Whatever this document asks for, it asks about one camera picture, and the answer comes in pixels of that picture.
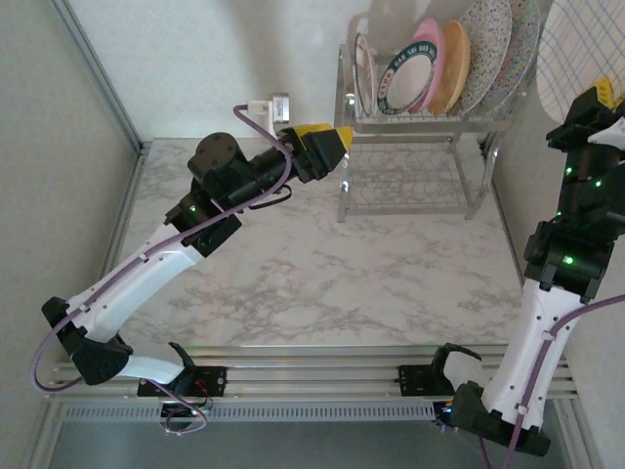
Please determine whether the white plate blue grid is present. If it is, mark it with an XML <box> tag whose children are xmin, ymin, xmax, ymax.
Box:
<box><xmin>535</xmin><ymin>0</ymin><xmax>625</xmax><ymax>124</ymax></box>

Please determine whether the larger speckled white plate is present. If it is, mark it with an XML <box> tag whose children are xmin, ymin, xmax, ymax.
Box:
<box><xmin>487</xmin><ymin>0</ymin><xmax>541</xmax><ymax>116</ymax></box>

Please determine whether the white plate green rim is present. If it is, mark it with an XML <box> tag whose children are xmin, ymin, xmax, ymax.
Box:
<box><xmin>374</xmin><ymin>42</ymin><xmax>438</xmax><ymax>117</ymax></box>

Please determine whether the orange plate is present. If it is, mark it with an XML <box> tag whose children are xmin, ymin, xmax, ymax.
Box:
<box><xmin>429</xmin><ymin>20</ymin><xmax>473</xmax><ymax>115</ymax></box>

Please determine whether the pink plate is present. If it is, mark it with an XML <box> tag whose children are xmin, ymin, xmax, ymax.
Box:
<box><xmin>408</xmin><ymin>18</ymin><xmax>447</xmax><ymax>114</ymax></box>

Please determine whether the small controller board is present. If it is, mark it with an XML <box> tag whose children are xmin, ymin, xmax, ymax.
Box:
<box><xmin>436</xmin><ymin>399</ymin><xmax>460</xmax><ymax>434</ymax></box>
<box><xmin>159</xmin><ymin>401</ymin><xmax>214</xmax><ymax>436</ymax></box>

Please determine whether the metal wire dish rack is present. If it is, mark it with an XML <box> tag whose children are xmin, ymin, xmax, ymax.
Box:
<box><xmin>333</xmin><ymin>13</ymin><xmax>538</xmax><ymax>225</ymax></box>

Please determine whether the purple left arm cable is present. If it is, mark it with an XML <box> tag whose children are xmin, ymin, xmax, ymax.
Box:
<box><xmin>31</xmin><ymin>104</ymin><xmax>294</xmax><ymax>437</ymax></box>

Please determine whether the aluminium frame post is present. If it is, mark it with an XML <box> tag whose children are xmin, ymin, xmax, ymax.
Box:
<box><xmin>48</xmin><ymin>0</ymin><xmax>147</xmax><ymax>152</ymax></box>

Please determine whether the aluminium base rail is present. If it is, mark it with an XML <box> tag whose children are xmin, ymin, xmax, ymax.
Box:
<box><xmin>46</xmin><ymin>344</ymin><xmax>575</xmax><ymax>403</ymax></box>

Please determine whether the grey slotted cable duct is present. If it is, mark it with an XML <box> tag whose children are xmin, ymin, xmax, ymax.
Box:
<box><xmin>62</xmin><ymin>403</ymin><xmax>436</xmax><ymax>422</ymax></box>

